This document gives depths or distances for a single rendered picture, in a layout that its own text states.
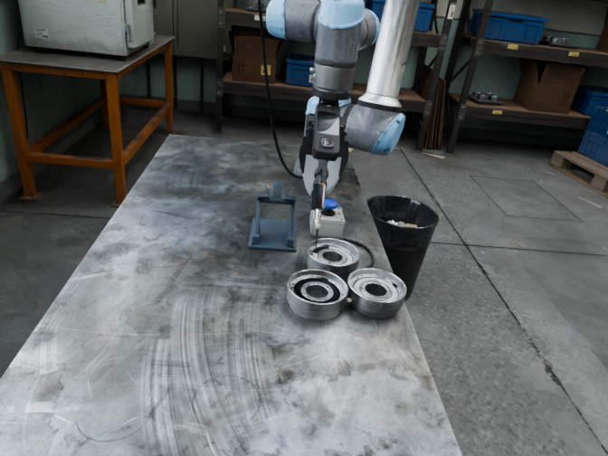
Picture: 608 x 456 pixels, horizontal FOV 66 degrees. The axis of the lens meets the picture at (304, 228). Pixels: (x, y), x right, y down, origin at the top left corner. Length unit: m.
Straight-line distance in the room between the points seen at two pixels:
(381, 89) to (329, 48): 0.42
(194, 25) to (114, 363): 4.02
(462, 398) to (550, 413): 0.32
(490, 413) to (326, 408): 1.31
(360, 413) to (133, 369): 0.32
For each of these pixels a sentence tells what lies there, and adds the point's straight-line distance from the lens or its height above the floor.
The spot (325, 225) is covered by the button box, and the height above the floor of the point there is 0.83.
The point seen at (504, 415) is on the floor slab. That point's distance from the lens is 1.96.
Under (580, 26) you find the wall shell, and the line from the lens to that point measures 5.55.
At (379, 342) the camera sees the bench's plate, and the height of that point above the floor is 0.80.
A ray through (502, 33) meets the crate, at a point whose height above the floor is 1.06.
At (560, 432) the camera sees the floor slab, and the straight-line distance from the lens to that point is 2.01.
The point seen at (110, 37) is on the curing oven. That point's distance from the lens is 2.95.
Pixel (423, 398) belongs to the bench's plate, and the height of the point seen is 0.80.
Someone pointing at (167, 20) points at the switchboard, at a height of 0.84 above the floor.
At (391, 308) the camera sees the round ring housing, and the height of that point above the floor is 0.83.
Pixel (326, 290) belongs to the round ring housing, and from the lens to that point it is 0.84.
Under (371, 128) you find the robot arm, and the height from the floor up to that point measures 0.98.
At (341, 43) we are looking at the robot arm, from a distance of 0.86.
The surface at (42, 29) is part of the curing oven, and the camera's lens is 3.08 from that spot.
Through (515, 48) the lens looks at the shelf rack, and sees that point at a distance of 4.61.
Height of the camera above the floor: 1.31
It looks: 28 degrees down
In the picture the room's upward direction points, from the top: 7 degrees clockwise
